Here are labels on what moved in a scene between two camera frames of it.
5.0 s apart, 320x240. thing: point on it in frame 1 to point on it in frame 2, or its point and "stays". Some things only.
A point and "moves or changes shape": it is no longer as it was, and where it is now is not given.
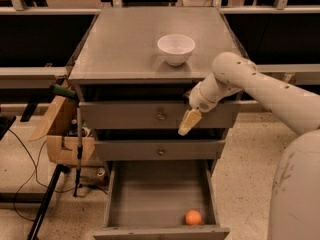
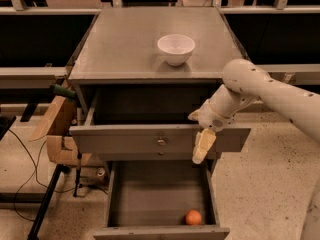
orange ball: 193,217 stays
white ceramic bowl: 177,48 stays
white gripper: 199,100 to 210,118
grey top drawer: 125,115 moves or changes shape
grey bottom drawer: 150,199 stays
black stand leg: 43,207 stays
